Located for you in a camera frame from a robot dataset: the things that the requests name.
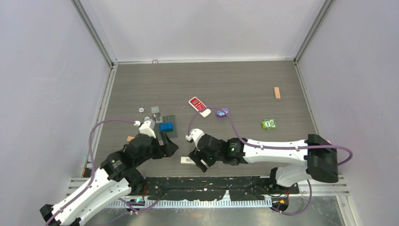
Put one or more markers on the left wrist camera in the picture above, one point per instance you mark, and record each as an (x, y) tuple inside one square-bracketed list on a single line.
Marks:
[(146, 127)]

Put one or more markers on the green owl eraser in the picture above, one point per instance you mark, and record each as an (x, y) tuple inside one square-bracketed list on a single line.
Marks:
[(268, 124)]

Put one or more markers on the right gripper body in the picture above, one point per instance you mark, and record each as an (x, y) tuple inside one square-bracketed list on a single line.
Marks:
[(197, 156)]

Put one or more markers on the wooden block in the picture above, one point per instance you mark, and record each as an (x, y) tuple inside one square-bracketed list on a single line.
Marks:
[(277, 93), (130, 138)]

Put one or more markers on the white remote control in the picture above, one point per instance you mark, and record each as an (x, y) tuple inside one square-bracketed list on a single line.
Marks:
[(199, 107)]

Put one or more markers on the wooden block right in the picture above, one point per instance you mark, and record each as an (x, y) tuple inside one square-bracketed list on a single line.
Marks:
[(277, 93)]

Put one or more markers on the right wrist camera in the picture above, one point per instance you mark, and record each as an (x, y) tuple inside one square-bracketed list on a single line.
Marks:
[(194, 136)]

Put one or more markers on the purple paw eraser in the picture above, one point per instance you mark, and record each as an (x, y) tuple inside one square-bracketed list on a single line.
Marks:
[(222, 113)]

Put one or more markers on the blue lego brick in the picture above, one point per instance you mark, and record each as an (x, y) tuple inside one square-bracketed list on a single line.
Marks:
[(167, 127)]

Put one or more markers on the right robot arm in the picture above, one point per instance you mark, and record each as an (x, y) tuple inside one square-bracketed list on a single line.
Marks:
[(311, 158)]

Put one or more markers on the clear lego plate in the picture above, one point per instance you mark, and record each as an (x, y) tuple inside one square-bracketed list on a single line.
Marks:
[(155, 109)]

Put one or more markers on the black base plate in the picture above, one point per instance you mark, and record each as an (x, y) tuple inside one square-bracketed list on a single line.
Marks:
[(243, 188)]

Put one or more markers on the white black remote cover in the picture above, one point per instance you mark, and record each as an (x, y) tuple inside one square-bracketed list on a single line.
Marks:
[(187, 160)]

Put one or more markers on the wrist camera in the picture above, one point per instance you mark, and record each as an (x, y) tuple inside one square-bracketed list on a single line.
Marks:
[(146, 127), (194, 136)]

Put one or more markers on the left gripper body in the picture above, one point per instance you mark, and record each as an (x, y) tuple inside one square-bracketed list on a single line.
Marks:
[(156, 150)]

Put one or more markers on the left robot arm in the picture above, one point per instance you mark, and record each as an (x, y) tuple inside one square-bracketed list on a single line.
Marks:
[(116, 177)]

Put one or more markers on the wooden block left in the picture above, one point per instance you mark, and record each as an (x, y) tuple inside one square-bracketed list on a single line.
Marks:
[(130, 138)]

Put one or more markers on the grey lego baseplate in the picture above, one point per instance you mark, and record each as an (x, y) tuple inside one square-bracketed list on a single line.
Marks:
[(164, 119)]

